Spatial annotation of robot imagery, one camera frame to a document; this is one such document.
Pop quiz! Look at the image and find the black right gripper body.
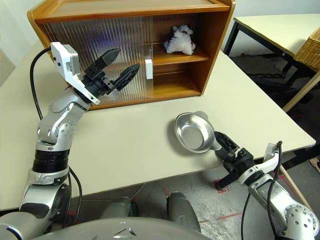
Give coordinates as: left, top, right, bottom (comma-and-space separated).
223, 147, 256, 177

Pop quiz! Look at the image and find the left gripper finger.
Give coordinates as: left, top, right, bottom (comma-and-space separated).
84, 48, 122, 81
113, 63, 141, 91

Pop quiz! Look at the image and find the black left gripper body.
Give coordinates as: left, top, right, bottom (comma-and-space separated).
81, 75, 117, 97

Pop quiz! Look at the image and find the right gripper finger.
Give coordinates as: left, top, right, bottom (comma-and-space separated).
216, 173, 240, 190
214, 131, 238, 157

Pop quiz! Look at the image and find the white door handle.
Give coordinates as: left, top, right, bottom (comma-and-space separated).
144, 59, 154, 80

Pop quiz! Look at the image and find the metal bowl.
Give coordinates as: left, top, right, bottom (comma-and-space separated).
174, 110, 222, 154

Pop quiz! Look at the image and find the ribbed clear sliding door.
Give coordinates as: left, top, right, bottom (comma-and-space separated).
49, 15, 155, 106
36, 16, 146, 107

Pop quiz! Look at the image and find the white plush toy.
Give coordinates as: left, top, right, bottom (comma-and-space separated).
163, 24, 196, 55

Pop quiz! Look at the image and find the wooden cabinet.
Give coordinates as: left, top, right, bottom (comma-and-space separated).
26, 0, 237, 111

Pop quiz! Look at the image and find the grey rounded shape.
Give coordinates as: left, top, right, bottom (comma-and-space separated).
166, 191, 201, 232
99, 196, 138, 221

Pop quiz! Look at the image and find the wicker basket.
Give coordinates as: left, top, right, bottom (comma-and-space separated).
294, 27, 320, 73

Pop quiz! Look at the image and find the silver robot torso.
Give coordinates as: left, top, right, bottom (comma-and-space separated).
0, 212, 201, 240

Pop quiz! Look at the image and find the beige black-framed side table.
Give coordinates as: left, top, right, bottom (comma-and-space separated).
222, 13, 320, 112

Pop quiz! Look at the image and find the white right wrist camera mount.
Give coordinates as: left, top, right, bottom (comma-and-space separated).
237, 142, 283, 186

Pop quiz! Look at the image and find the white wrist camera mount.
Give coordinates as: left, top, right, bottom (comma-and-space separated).
49, 41, 101, 105
237, 142, 283, 186

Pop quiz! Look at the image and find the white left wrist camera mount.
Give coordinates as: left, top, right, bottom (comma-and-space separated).
49, 41, 101, 105

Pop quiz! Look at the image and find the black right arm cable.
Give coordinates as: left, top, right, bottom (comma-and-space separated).
241, 140, 285, 240

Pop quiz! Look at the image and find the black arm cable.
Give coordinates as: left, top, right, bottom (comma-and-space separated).
29, 47, 83, 227
241, 140, 285, 240

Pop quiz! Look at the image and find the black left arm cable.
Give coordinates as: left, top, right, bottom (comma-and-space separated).
29, 47, 83, 227

